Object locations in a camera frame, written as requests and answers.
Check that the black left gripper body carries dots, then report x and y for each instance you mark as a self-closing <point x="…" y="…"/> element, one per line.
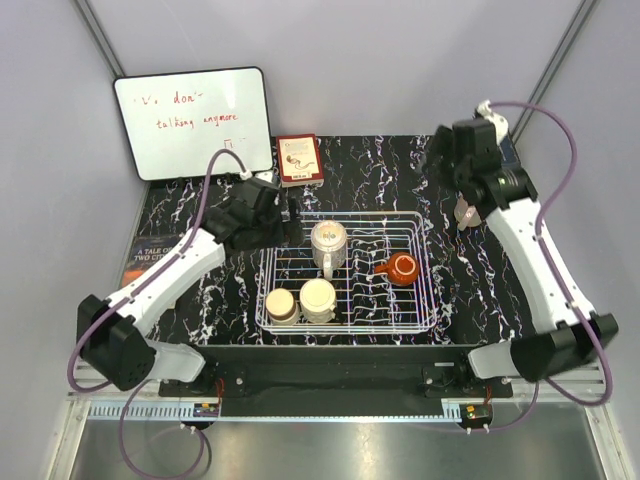
<point x="269" y="229"/>

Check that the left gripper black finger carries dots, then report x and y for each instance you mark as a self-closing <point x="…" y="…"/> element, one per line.
<point x="290" y="211"/>
<point x="293" y="233"/>

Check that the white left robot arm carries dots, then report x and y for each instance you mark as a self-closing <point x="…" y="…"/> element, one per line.
<point x="112" y="333"/>

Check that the white dry-erase board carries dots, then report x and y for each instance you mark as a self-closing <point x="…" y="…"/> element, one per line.
<point x="176" y="122"/>

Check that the red and white book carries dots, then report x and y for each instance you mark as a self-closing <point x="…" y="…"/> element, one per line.
<point x="299" y="160"/>

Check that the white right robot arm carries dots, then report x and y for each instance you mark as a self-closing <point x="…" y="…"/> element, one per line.
<point x="567" y="327"/>

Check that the white wire dish rack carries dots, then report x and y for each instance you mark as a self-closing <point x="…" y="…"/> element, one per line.
<point x="367" y="303"/>

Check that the orange ceramic mug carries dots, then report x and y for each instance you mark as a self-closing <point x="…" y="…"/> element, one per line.
<point x="401" y="269"/>

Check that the floral iridescent white mug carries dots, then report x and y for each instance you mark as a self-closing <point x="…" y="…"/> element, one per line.
<point x="329" y="245"/>

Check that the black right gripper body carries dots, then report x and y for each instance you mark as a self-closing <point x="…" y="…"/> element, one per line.
<point x="458" y="173"/>

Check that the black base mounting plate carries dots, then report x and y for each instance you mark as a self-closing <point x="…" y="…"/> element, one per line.
<point x="380" y="378"/>

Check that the cream ribbed mug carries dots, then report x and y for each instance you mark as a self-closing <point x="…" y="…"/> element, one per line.
<point x="318" y="301"/>

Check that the brown and cream cup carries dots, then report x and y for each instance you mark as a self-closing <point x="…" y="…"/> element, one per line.
<point x="282" y="308"/>

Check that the dark blue book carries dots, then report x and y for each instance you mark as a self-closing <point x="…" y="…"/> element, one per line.
<point x="510" y="155"/>

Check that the grey slotted cable duct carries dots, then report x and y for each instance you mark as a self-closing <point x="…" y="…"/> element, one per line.
<point x="439" y="411"/>

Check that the pink iridescent mug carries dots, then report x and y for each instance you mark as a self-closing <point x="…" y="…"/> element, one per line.
<point x="466" y="215"/>

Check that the Tale of Two Cities book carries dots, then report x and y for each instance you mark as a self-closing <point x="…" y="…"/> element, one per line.
<point x="144" y="253"/>

